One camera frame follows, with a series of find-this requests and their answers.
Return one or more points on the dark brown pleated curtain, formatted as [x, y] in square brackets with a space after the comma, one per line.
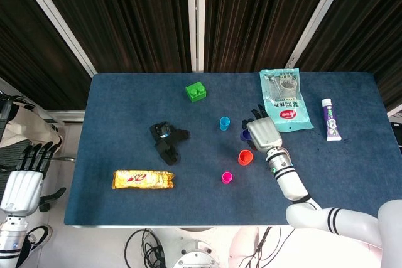
[141, 13]

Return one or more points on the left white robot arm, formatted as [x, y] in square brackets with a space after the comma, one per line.
[11, 239]

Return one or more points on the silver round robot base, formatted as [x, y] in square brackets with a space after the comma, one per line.
[196, 258]

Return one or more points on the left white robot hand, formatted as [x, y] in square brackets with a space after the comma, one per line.
[22, 192]

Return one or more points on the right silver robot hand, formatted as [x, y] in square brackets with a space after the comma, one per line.
[264, 133]

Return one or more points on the green toy building block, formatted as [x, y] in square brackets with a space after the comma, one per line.
[196, 92]

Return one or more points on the teal cleaning cloth package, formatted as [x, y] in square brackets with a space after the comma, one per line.
[282, 105]

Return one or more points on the light blue plastic cup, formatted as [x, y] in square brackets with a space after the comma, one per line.
[224, 123]

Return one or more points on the purple tube with white cap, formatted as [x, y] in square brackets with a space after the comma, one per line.
[331, 123]

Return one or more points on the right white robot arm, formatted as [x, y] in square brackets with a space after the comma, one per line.
[292, 183]

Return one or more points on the purple plastic cup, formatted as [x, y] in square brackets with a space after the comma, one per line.
[245, 136]

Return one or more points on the blue velvet table cover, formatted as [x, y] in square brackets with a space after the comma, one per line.
[125, 205]

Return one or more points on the orange plastic cup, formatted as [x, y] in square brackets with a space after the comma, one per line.
[245, 157]

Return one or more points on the white table frame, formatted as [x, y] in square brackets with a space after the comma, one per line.
[157, 226]

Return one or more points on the pink plastic cup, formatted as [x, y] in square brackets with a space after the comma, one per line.
[226, 177]

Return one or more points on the white frame post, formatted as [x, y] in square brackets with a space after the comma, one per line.
[317, 13]
[196, 13]
[53, 13]

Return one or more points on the gold biscuit packet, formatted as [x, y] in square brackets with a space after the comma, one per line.
[141, 180]

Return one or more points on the black and white sneaker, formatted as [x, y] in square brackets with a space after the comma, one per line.
[41, 236]

